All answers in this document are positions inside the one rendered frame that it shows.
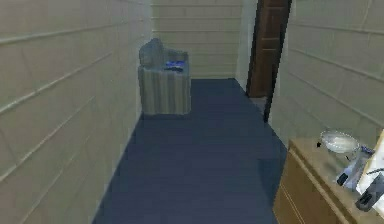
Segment dark grey remote control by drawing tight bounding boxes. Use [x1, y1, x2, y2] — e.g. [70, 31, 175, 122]
[354, 172, 384, 212]

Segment brown wooden room door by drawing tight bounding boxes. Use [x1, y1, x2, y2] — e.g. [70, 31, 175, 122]
[245, 0, 293, 123]

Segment clear glass bowl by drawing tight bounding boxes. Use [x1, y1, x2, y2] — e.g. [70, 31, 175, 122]
[319, 129, 361, 155]

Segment blue item inside bin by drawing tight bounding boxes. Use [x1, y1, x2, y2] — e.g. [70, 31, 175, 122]
[163, 59, 186, 73]

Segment light wooden cabinet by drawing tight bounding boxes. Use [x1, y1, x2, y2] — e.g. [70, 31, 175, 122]
[272, 137, 384, 224]

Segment large grey green trash bin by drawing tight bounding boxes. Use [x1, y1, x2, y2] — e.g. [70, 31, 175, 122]
[137, 37, 192, 116]

